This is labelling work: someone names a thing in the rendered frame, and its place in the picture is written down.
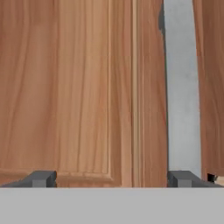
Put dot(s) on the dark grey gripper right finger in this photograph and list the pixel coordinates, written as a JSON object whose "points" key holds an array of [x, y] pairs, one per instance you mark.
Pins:
{"points": [[183, 178]]}

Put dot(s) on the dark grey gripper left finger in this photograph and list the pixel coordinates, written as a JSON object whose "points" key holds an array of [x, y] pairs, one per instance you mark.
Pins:
{"points": [[40, 178]]}

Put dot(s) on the wooden cabinet side panel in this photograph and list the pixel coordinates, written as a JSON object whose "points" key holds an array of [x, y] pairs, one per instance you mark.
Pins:
{"points": [[151, 96]]}

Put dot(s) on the wooden cabinet door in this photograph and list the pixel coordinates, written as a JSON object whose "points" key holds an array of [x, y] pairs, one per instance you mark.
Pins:
{"points": [[67, 87]]}

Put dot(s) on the wooden cabinet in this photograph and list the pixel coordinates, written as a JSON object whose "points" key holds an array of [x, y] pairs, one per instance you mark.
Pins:
{"points": [[211, 87]]}

